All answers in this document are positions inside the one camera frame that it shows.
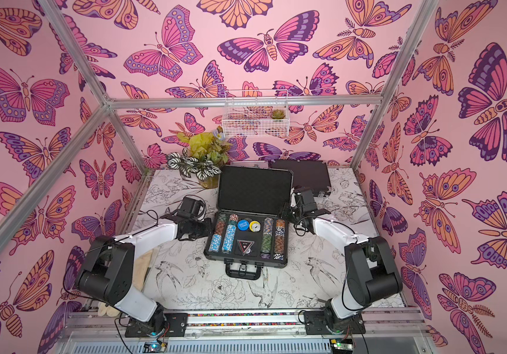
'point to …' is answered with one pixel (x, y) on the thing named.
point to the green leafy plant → (205, 144)
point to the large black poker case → (249, 229)
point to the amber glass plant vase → (210, 181)
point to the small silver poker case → (255, 164)
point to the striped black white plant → (203, 168)
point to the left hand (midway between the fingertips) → (217, 228)
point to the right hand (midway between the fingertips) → (282, 209)
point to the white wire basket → (256, 113)
